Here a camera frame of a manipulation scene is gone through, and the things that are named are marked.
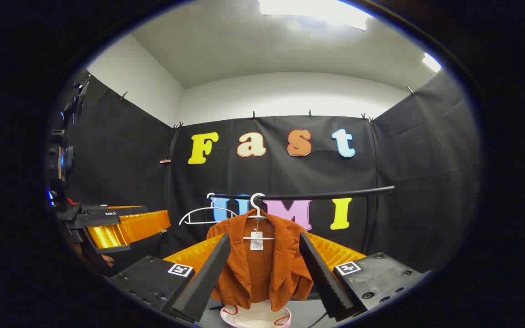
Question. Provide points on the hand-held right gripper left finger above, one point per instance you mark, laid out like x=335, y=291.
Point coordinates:
x=208, y=278

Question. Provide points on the white paper garment tag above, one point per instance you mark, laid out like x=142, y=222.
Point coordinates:
x=256, y=241

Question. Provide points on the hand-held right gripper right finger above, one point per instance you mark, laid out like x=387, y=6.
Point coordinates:
x=324, y=278

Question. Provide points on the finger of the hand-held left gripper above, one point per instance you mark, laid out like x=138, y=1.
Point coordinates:
x=126, y=211
x=126, y=230

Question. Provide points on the black clothes rack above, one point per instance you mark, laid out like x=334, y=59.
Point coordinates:
x=335, y=195

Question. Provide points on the large ceiling light panel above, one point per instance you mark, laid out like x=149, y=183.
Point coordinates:
x=317, y=11

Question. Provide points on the small ceiling light panel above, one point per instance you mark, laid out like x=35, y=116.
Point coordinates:
x=431, y=62

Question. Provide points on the white laundry hamper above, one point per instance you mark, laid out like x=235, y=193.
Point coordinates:
x=255, y=316

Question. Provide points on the white plastic hanger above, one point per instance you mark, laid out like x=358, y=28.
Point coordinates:
x=211, y=208
x=258, y=238

